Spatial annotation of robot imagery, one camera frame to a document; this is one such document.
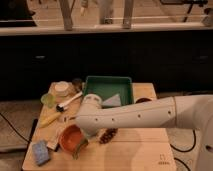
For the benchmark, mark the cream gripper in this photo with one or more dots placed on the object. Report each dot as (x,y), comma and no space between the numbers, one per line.
(89,136)

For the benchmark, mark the green pepper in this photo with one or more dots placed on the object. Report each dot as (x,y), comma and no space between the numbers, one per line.
(83,143)

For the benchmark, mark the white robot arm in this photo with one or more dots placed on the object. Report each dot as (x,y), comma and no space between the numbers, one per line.
(184,112)

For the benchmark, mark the orange red bowl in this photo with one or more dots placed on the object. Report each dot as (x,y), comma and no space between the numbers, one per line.
(69,138)

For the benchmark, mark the dark maroon bowl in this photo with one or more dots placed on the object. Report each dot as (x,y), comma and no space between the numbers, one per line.
(141,100)

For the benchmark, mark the bunch of dark grapes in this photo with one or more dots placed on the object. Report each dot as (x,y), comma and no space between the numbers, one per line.
(108,136)

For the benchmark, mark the small wooden block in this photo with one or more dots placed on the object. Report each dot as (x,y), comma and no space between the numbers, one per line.
(53,144)

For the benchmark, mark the yellow banana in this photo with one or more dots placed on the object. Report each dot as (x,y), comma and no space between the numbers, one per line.
(48,120)

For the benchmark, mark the green plastic tray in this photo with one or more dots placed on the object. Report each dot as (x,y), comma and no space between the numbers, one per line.
(114,91)

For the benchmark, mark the blue sponge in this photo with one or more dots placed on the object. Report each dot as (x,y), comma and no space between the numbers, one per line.
(40,152)

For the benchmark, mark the green plastic cup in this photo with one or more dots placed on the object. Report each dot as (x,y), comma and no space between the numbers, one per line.
(48,100)

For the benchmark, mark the white round container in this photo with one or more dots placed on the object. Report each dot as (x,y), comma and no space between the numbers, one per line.
(62,88)

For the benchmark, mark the white handled brush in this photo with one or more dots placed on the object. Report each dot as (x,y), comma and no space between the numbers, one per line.
(64,105)

